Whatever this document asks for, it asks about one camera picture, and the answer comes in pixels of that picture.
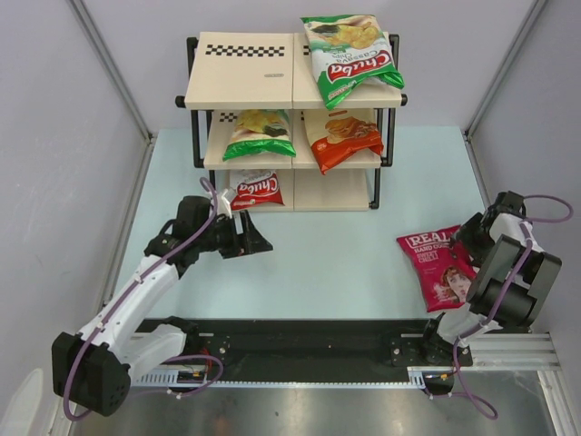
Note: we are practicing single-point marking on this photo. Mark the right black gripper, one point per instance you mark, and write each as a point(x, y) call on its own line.
point(464, 233)

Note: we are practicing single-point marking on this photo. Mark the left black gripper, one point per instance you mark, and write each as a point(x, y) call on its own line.
point(248, 242)

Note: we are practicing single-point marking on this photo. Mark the pink Real chips bag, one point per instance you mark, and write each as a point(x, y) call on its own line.
point(444, 269)

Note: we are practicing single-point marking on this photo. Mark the red Chuba chips bag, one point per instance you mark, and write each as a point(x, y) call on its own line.
point(254, 188)

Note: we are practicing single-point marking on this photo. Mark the green Chuba chips bag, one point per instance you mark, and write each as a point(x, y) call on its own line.
point(259, 131)
point(347, 50)

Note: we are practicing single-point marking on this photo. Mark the beige three-tier shelf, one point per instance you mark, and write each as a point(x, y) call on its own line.
point(231, 72)

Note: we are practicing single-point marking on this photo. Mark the orange cassava chips bag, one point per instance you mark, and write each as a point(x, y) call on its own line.
point(335, 136)

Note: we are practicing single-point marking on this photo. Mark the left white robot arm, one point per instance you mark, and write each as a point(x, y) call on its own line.
point(96, 366)

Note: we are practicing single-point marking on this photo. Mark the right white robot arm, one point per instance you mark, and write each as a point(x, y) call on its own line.
point(514, 277)

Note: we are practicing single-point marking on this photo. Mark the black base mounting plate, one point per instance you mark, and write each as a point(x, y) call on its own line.
point(268, 345)

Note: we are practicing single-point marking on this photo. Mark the white slotted cable duct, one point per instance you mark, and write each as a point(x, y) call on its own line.
point(187, 378)

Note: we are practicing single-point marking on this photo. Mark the aluminium rail frame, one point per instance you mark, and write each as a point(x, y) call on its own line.
point(520, 374)

